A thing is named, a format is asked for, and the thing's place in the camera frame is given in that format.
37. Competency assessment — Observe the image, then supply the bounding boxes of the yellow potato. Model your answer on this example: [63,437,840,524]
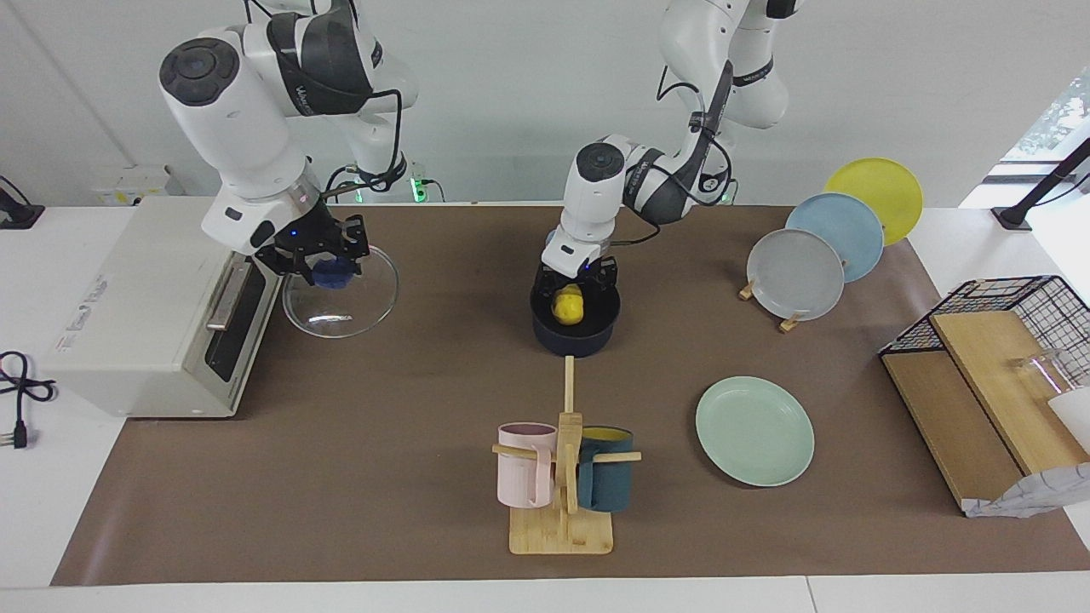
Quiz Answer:
[552,285,585,326]

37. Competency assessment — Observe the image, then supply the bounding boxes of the glass lid with blue knob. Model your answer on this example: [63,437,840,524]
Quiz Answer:
[281,245,399,340]

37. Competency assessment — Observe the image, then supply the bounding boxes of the dark blue pot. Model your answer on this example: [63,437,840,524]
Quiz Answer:
[531,285,621,358]

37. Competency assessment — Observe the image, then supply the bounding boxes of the wooden plate rack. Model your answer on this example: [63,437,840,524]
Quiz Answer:
[738,277,806,335]

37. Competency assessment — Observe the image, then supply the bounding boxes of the grey plate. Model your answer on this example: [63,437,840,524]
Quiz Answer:
[747,228,846,323]

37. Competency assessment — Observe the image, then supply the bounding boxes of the light green plate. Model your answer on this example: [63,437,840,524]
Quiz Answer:
[695,376,816,488]

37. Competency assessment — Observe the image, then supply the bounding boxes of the light blue plate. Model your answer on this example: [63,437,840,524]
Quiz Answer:
[785,192,885,284]

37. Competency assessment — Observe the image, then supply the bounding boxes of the yellow plate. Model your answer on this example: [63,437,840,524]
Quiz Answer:
[823,158,924,248]

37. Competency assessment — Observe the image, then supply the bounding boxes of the white toaster oven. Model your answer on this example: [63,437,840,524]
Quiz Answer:
[38,196,290,420]

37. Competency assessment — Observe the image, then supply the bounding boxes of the pink mug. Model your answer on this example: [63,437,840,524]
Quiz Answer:
[497,422,559,510]

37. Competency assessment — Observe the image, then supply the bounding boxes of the dark teal mug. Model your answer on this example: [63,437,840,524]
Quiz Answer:
[577,426,635,513]

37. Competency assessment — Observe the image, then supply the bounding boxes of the brown table mat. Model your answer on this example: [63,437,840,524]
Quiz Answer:
[51,204,1090,587]

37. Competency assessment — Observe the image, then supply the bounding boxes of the wooden mug rack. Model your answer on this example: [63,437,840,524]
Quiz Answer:
[492,356,642,556]

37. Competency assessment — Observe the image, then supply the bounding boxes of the black table clamp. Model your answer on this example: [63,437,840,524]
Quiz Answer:
[0,175,45,231]

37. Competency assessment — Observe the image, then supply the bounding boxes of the wooden shelf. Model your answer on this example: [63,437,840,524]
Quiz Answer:
[881,311,1090,512]

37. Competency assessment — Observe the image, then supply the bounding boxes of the clear glass cup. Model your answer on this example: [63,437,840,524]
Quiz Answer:
[1009,349,1070,401]

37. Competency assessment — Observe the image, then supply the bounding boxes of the white marbled paper sheet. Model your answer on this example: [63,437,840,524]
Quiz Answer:
[962,464,1090,519]

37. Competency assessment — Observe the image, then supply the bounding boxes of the white cup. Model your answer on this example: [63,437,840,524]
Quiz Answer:
[1047,387,1090,433]

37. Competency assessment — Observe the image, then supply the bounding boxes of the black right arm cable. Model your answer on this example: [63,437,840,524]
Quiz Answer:
[322,88,406,198]

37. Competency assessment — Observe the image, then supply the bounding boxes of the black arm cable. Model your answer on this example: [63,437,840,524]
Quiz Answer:
[654,60,735,226]
[322,88,406,198]

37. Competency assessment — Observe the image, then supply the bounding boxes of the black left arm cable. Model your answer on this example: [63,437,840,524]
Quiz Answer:
[654,60,735,226]

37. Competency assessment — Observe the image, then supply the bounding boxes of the white wall outlet box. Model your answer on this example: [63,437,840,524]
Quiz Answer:
[92,164,184,207]

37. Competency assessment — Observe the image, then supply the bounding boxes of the black power cable with plug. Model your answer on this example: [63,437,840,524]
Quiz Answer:
[0,351,59,450]

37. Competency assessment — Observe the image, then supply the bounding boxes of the black wire basket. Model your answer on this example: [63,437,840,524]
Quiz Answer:
[879,275,1090,388]

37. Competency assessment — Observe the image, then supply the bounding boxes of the black camera stand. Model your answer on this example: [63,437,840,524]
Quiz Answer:
[992,136,1090,231]

